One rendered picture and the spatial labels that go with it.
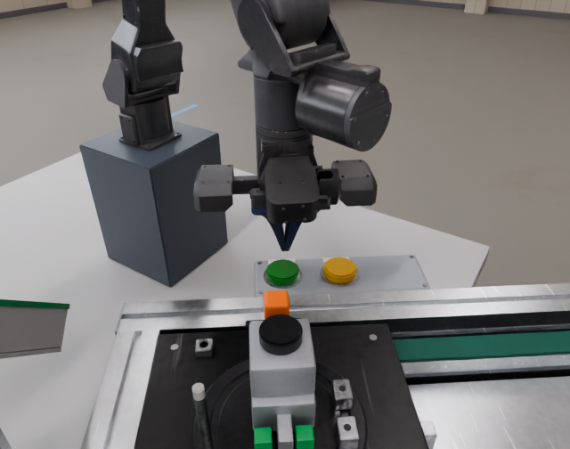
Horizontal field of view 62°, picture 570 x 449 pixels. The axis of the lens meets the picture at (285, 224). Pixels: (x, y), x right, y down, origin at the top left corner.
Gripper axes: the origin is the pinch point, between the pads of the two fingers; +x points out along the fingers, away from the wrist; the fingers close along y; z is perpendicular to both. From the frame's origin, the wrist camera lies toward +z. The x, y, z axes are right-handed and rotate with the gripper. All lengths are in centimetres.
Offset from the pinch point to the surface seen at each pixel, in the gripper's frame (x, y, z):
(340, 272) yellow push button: 6.7, 6.6, 0.7
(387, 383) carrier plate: 7.1, 8.3, 16.6
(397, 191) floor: 103, 76, -185
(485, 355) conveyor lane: 9.4, 20.1, 12.0
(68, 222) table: 18, -38, -31
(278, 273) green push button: 6.7, -0.9, 0.5
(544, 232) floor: 103, 138, -141
